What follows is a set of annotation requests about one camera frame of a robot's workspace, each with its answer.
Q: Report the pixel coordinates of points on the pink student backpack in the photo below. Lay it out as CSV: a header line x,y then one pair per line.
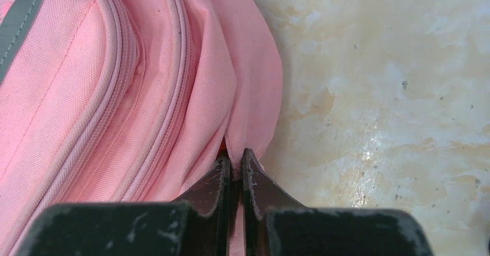
x,y
127,100

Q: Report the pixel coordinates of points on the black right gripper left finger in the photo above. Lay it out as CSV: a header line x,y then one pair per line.
x,y
195,223

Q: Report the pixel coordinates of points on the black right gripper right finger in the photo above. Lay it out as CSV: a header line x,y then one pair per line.
x,y
277,224

